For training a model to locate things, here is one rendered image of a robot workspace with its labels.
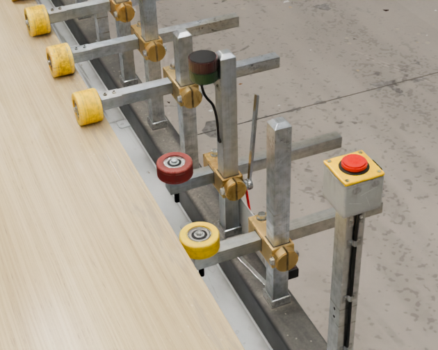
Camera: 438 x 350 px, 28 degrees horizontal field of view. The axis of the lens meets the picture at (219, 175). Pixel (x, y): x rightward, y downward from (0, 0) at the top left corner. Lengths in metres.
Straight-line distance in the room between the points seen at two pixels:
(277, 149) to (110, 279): 0.39
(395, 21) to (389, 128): 0.98
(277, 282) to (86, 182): 0.46
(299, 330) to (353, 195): 0.53
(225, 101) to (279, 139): 0.26
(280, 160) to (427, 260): 1.51
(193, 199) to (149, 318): 0.63
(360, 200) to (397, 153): 2.19
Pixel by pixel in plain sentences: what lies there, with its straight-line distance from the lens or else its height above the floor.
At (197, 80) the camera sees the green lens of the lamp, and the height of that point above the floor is 1.13.
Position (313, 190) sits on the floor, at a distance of 3.32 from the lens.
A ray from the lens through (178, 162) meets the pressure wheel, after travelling 1.91.
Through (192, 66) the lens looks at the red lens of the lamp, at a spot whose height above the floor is 1.16.
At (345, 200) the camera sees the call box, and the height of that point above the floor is 1.19.
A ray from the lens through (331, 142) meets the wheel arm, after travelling 2.07.
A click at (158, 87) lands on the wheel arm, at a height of 0.96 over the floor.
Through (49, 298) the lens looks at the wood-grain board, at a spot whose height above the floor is 0.90.
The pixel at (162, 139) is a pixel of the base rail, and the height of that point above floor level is 0.70.
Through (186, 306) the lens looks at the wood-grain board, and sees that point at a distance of 1.58.
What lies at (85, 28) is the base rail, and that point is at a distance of 2.97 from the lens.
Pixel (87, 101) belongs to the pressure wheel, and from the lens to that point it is 2.04.
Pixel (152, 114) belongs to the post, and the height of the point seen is 0.75.
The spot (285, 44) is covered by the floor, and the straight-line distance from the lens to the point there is 4.30.
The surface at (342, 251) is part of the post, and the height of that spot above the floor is 1.06.
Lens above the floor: 2.02
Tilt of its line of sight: 36 degrees down
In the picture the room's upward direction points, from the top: 2 degrees counter-clockwise
